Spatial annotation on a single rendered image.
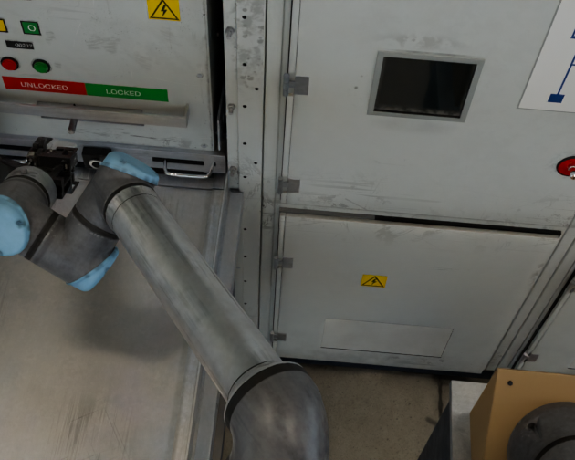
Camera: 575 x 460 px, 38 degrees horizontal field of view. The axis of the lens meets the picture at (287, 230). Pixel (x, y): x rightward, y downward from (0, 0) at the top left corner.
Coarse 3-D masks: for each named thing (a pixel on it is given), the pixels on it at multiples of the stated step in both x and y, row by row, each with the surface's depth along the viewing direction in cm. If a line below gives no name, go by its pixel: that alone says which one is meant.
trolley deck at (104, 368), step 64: (192, 192) 179; (0, 256) 168; (128, 256) 169; (0, 320) 160; (64, 320) 161; (128, 320) 161; (0, 384) 153; (64, 384) 154; (128, 384) 154; (0, 448) 147; (64, 448) 147; (128, 448) 148
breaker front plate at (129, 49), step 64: (0, 0) 144; (64, 0) 143; (128, 0) 142; (192, 0) 141; (0, 64) 158; (64, 64) 157; (128, 64) 155; (192, 64) 154; (0, 128) 174; (64, 128) 172; (128, 128) 171; (192, 128) 169
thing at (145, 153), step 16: (0, 144) 177; (16, 144) 176; (32, 144) 176; (80, 144) 175; (96, 144) 175; (112, 144) 175; (128, 144) 175; (224, 144) 176; (80, 160) 179; (144, 160) 177; (160, 160) 177; (176, 160) 177; (192, 160) 176; (224, 160) 175
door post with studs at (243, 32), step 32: (224, 0) 136; (256, 0) 135; (224, 32) 142; (256, 32) 141; (256, 64) 147; (256, 96) 154; (256, 128) 161; (256, 160) 170; (256, 192) 179; (256, 224) 189; (256, 256) 201; (256, 288) 214; (256, 320) 230
